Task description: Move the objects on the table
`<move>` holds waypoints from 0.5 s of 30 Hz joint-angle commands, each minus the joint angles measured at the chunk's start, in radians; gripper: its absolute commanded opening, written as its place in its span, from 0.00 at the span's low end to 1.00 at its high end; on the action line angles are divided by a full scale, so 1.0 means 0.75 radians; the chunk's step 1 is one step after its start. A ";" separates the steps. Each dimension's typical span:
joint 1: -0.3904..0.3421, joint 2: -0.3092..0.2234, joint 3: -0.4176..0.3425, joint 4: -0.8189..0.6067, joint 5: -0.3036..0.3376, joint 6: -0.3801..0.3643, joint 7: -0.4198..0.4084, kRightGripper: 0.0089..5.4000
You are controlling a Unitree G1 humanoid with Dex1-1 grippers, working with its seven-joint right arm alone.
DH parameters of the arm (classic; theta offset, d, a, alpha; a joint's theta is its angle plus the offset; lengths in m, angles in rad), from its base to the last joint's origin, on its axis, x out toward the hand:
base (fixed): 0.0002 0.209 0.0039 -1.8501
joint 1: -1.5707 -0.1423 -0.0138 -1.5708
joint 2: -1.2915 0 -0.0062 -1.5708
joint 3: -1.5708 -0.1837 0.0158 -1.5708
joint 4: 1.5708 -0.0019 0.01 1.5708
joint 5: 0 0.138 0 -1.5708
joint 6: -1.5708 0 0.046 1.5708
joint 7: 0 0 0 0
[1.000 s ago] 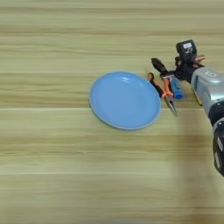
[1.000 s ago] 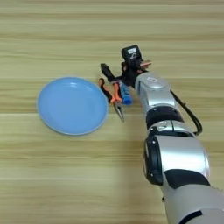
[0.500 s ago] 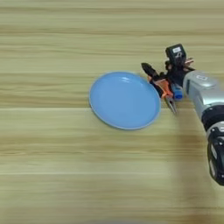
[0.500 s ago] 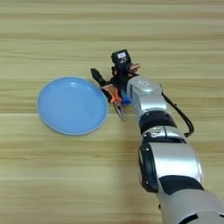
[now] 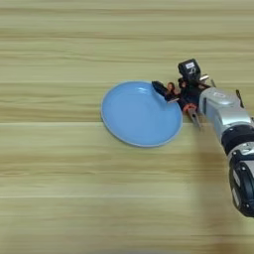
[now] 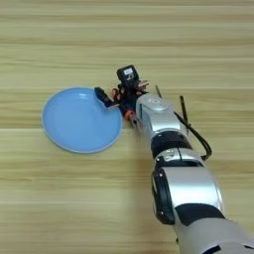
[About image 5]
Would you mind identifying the black box with white label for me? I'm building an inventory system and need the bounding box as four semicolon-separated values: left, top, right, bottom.
177;58;202;83

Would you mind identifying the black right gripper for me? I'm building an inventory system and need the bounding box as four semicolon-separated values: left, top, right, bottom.
151;74;210;112

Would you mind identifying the round blue plate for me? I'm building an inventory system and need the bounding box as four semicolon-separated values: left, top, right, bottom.
100;80;184;149

